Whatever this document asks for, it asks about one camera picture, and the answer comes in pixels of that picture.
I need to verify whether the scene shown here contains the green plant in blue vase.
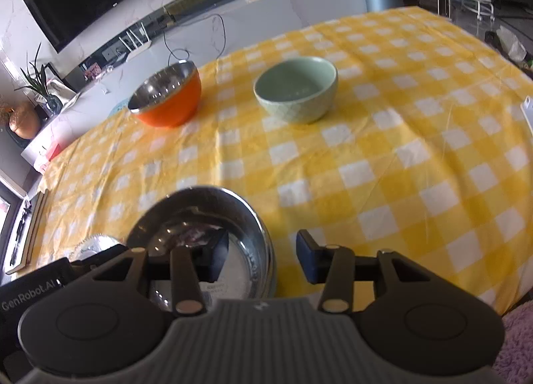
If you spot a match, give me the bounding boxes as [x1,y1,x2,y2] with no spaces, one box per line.
[14,43,64,116]

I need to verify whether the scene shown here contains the green ceramic bowl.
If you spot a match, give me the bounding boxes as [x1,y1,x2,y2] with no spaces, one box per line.
[253,56,338,125]

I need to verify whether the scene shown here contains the gold vase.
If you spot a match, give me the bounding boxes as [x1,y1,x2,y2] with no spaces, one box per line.
[8,101,42,140]

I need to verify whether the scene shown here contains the white router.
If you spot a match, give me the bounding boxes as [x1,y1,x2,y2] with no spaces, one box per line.
[119,22,153,60]

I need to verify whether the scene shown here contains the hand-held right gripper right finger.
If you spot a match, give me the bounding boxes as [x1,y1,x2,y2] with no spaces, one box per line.
[296,230,439,313]

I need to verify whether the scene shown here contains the pink box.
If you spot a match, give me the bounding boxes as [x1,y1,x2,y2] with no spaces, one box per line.
[37,143,67,174]

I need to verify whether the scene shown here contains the black cable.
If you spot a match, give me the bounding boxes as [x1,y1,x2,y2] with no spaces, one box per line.
[162,13,228,68]

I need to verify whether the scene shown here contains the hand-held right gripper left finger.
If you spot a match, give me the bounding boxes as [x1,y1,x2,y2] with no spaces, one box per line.
[92,231,231,318]

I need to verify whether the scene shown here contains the dried flowers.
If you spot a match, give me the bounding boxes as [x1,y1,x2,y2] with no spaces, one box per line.
[0,94,13,126]

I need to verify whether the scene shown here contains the orange steel bowl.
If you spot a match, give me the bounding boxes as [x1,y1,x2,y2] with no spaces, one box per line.
[127,60,203,128]

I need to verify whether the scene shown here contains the white plastic bag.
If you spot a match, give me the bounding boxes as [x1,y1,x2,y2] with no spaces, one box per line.
[495,26,527,62]

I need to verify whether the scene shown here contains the clear glass plate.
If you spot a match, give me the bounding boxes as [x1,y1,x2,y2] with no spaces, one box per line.
[69,234,119,262]

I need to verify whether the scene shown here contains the purple fluffy blanket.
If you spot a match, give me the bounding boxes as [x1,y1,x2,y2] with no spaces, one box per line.
[502,303,533,384]

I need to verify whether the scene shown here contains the yellow checked tablecloth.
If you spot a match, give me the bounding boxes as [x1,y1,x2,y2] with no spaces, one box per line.
[37,5,533,314]

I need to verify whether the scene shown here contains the blue steel bowl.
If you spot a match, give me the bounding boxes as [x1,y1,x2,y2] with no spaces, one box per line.
[125,186,277,314]

